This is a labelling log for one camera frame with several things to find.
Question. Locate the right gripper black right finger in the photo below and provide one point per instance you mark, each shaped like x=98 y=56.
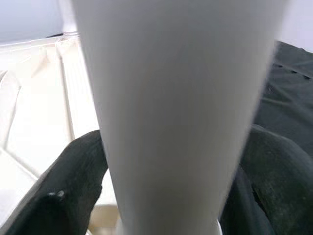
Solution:
x=276 y=183

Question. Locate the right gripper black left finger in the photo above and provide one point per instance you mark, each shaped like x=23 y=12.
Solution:
x=61 y=195

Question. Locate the white plastic table top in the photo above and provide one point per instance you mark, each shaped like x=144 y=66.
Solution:
x=36 y=110

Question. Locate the black table cloth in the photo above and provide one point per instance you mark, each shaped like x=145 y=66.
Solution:
x=288 y=98

